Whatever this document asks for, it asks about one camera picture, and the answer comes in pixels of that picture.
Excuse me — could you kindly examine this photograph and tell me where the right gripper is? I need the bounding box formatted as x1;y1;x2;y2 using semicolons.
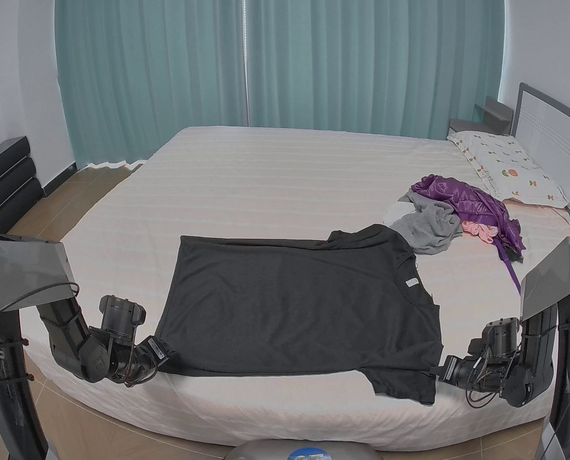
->
437;354;482;388

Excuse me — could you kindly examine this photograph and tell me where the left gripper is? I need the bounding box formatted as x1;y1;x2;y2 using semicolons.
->
133;335;172;375

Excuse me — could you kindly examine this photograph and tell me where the black T-shirt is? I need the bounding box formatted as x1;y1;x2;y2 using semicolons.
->
155;223;445;406

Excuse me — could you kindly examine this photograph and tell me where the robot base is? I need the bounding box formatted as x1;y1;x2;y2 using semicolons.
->
223;440;379;460

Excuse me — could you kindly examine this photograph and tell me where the pink garment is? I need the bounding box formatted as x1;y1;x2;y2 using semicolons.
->
461;219;499;244

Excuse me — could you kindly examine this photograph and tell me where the grey garment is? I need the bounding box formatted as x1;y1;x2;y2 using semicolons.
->
389;190;464;256

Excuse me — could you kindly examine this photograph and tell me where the white garment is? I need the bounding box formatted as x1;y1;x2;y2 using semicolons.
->
383;202;417;226

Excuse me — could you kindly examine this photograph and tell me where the purple satin garment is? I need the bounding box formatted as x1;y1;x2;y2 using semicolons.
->
410;174;528;293

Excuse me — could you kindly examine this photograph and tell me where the bed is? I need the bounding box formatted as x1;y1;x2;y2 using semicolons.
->
24;82;570;451

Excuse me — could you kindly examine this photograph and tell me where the white printed pillow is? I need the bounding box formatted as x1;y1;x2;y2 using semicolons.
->
447;130;570;210

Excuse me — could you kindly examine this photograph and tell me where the black low cabinet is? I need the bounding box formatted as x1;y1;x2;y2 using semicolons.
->
0;135;45;234

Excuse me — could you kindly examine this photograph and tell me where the grey bedside table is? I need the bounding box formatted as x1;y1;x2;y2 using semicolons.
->
448;95;515;138

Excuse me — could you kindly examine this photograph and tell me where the blue-green curtain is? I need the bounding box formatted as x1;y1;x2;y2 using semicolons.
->
55;0;250;170
244;0;506;140

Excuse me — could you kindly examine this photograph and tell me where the black cable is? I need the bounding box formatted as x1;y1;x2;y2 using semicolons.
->
0;281;81;339

